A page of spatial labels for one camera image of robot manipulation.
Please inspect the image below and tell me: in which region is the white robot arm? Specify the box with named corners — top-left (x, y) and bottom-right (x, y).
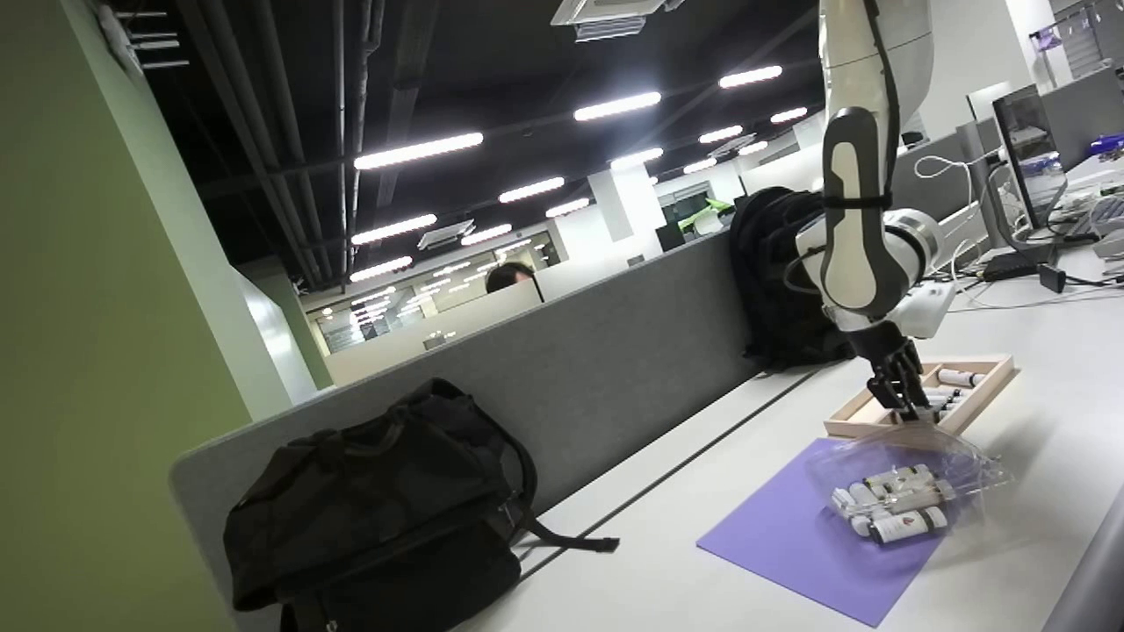
top-left (798, 0), bottom-right (936, 420)

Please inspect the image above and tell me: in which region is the clear plastic bag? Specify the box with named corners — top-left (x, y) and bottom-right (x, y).
top-left (807, 439), bottom-right (1004, 546)

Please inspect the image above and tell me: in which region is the white bottle on mat front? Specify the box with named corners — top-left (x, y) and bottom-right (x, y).
top-left (873, 505), bottom-right (948, 543)

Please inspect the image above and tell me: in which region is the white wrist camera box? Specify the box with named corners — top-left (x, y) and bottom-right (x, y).
top-left (888, 280), bottom-right (956, 342)

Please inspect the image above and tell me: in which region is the wooden tray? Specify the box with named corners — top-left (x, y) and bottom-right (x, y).
top-left (825, 356), bottom-right (1016, 448)

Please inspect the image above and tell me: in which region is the black backpack near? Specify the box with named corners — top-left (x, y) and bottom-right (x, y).
top-left (225, 379), bottom-right (619, 632)

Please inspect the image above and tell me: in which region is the white bottle in tray far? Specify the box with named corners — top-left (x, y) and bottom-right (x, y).
top-left (935, 367), bottom-right (979, 391)

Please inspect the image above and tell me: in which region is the purple mat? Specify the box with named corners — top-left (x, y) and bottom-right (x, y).
top-left (700, 439), bottom-right (945, 624)

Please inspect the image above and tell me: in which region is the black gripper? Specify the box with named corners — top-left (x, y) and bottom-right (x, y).
top-left (850, 322), bottom-right (935, 426)

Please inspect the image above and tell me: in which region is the black backpack far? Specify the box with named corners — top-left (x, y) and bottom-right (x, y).
top-left (728, 186), bottom-right (850, 371)

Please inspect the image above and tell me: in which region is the black backpack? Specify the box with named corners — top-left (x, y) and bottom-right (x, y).
top-left (225, 379), bottom-right (619, 632)
top-left (728, 186), bottom-right (850, 371)

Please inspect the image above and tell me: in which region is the grey desk divider panel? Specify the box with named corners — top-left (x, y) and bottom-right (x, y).
top-left (171, 236), bottom-right (755, 632)

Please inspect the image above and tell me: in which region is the computer monitor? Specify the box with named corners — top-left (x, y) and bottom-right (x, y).
top-left (993, 84), bottom-right (1068, 228)

